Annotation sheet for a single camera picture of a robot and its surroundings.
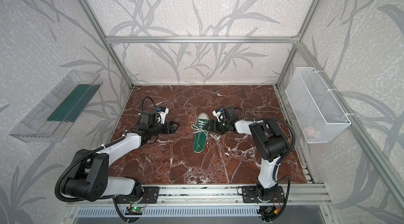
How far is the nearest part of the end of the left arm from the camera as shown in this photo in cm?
71

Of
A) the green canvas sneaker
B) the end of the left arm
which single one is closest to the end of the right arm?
the green canvas sneaker

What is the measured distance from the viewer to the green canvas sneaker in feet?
2.87

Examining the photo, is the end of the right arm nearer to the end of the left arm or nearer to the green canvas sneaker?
the green canvas sneaker

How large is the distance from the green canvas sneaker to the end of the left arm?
13cm
